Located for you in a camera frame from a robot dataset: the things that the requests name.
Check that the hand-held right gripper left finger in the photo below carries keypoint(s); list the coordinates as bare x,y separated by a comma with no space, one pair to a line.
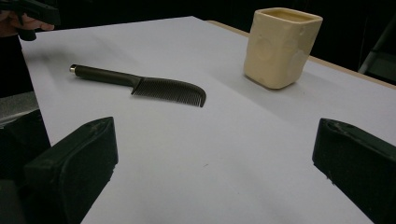
71,168

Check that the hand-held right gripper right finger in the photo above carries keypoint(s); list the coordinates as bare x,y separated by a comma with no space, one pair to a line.
361,165

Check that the black marker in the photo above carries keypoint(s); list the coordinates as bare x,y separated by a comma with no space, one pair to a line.
174,90

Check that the cream square cup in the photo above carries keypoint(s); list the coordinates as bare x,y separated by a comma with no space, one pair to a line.
280,53

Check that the grey metal stand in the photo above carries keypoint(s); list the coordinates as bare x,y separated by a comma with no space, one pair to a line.
379,65

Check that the white table mat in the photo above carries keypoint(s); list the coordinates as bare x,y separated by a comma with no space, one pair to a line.
218,140

